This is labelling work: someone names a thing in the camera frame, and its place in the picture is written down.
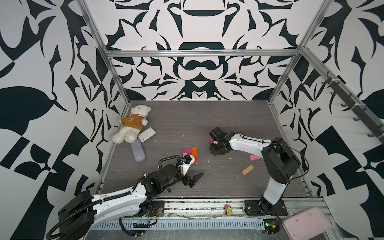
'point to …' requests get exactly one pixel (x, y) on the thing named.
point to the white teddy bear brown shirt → (132, 124)
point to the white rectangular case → (146, 134)
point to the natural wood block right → (247, 170)
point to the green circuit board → (271, 226)
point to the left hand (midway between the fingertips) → (195, 163)
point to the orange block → (194, 153)
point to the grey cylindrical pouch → (138, 152)
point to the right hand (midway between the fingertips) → (213, 149)
